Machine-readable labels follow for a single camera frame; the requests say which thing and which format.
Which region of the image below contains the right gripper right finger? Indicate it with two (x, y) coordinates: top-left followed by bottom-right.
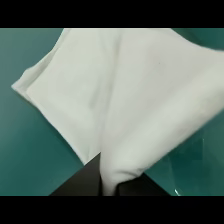
(117, 172), (170, 197)

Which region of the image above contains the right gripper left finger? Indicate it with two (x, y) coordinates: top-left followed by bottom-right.
(49, 152), (102, 197)

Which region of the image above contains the white T-shirt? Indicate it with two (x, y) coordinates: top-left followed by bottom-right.
(10, 28), (224, 197)

